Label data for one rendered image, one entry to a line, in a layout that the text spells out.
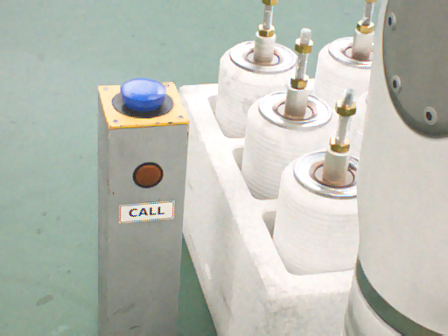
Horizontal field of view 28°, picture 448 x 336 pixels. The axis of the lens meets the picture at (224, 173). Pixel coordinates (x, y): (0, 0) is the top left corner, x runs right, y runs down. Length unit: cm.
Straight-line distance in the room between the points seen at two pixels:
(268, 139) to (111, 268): 20
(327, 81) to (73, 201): 38
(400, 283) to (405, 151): 5
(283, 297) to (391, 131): 49
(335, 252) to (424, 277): 51
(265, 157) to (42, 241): 35
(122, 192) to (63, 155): 51
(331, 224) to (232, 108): 26
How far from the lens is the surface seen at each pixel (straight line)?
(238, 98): 101
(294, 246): 85
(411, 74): 31
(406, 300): 35
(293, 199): 82
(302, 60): 91
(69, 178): 126
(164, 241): 85
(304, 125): 91
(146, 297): 89
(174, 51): 160
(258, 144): 92
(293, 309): 83
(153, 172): 80
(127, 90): 79
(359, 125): 97
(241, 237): 88
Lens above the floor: 71
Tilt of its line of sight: 34 degrees down
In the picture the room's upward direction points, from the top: 5 degrees clockwise
